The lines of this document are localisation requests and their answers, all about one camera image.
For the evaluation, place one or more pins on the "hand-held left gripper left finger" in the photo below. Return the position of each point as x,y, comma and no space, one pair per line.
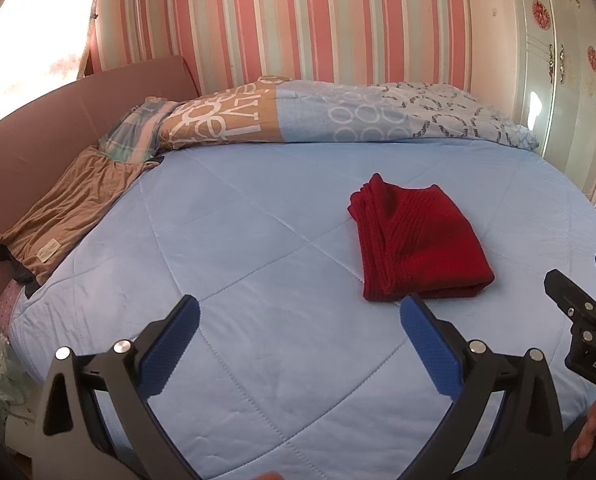
168,345

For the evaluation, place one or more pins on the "plaid pastel cloth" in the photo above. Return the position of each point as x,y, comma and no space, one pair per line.
128,135

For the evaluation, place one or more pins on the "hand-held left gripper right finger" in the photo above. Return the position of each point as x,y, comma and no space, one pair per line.
430,355

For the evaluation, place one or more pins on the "patterned blue and tan duvet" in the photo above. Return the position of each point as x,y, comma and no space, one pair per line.
318,115

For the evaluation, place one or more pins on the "black cloth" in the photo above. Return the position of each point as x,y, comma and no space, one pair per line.
20,272

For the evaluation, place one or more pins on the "white wardrobe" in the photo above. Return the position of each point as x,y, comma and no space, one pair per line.
563,110

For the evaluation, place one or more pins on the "pink padded headboard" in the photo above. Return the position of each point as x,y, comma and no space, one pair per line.
43,120

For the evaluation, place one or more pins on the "red knit sweater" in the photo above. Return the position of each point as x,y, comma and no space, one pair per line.
418,240

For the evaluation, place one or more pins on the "white floral fabric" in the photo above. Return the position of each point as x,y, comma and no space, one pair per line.
3,375

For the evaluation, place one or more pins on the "pink dotted sheet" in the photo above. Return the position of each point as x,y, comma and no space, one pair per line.
8,305

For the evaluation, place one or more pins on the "light blue quilted bedspread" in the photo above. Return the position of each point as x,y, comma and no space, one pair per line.
228,240

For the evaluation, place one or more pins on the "brown cloth garment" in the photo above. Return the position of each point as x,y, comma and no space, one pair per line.
68,200

